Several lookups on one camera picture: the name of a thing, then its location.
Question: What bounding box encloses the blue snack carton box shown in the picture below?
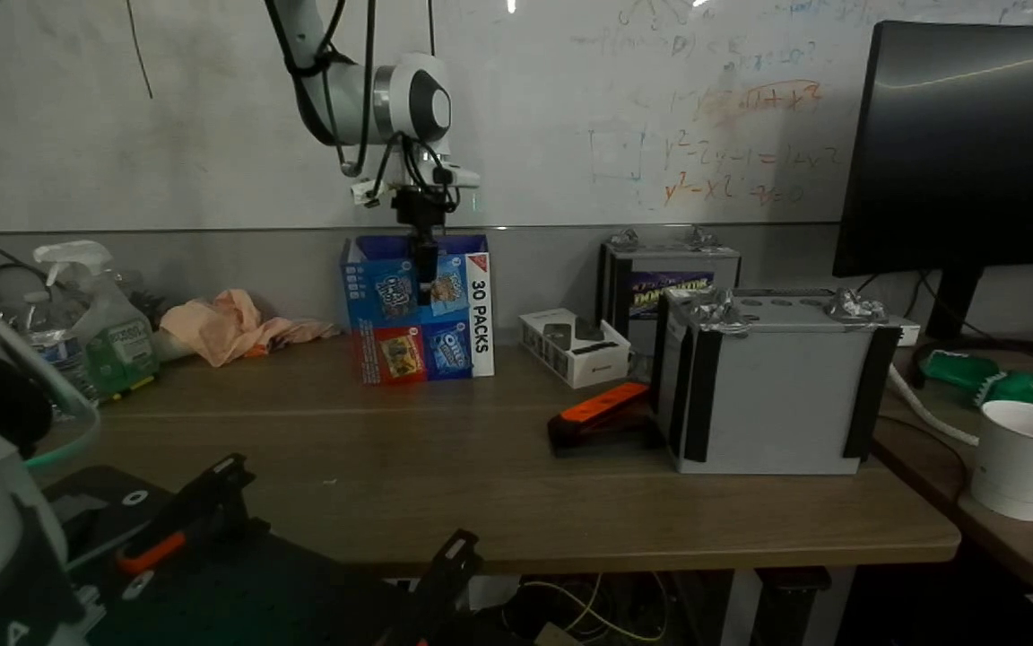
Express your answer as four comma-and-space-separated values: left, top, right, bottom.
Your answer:
342, 229, 498, 386

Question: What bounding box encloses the gray box with printed label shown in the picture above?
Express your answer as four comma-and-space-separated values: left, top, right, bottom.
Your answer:
596, 229, 746, 353

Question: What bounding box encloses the black computer monitor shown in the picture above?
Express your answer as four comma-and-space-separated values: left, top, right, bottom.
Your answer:
832, 13, 1033, 356

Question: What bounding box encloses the clear plastic bag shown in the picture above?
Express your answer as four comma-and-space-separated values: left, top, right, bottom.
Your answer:
28, 235, 165, 404

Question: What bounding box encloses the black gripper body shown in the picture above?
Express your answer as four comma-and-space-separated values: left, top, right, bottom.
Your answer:
387, 177, 460, 242

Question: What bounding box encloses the thick white cable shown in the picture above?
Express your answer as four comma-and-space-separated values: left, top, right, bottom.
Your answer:
886, 362, 984, 447

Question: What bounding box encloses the white desk leg frame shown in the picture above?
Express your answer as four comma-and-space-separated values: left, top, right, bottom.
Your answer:
712, 565, 859, 646

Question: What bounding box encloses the white plastic organizer tray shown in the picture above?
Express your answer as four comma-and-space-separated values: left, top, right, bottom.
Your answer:
521, 306, 636, 392

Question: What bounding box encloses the orange and black hand tool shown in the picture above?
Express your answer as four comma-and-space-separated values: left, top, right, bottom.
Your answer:
544, 378, 662, 454

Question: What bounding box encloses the white paper cup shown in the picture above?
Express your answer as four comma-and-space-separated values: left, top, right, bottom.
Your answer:
967, 396, 1033, 525

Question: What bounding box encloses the gray box with black straps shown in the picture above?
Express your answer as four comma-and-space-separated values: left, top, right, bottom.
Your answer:
653, 287, 902, 478

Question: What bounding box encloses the black clamp with orange handle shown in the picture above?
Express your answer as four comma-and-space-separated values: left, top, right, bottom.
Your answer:
44, 447, 274, 588

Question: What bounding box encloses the green plastic object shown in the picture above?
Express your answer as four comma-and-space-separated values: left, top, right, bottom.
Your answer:
922, 347, 1033, 409

